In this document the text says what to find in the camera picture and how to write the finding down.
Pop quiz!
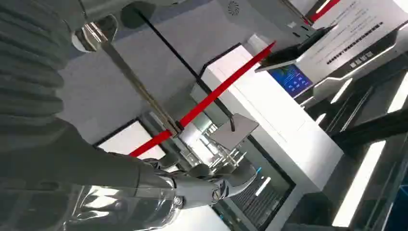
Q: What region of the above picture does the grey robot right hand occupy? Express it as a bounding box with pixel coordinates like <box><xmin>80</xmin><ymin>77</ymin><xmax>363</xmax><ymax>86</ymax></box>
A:
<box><xmin>0</xmin><ymin>122</ymin><xmax>259</xmax><ymax>231</ymax></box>

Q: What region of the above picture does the red stanchion belt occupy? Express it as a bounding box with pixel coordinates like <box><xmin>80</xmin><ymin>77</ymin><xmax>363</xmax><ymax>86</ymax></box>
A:
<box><xmin>308</xmin><ymin>0</ymin><xmax>342</xmax><ymax>24</ymax></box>
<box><xmin>128</xmin><ymin>129</ymin><xmax>173</xmax><ymax>158</ymax></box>
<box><xmin>179</xmin><ymin>40</ymin><xmax>277</xmax><ymax>128</ymax></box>

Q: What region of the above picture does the black sign stand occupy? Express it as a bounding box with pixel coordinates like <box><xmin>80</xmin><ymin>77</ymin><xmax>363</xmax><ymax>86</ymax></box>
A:
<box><xmin>121</xmin><ymin>1</ymin><xmax>259</xmax><ymax>151</ymax></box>

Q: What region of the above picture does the white counter block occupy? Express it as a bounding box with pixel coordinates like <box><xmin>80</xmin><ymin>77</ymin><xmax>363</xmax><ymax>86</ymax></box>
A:
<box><xmin>191</xmin><ymin>34</ymin><xmax>344</xmax><ymax>231</ymax></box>

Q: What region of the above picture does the grey kiosk with screen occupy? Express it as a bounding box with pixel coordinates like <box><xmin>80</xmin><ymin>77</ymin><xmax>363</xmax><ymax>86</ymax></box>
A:
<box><xmin>217</xmin><ymin>0</ymin><xmax>408</xmax><ymax>109</ymax></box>

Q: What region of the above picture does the chrome stanchion post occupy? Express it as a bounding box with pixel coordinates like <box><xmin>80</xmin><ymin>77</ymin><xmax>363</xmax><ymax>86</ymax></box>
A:
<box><xmin>71</xmin><ymin>16</ymin><xmax>184</xmax><ymax>138</ymax></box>
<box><xmin>280</xmin><ymin>0</ymin><xmax>312</xmax><ymax>26</ymax></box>

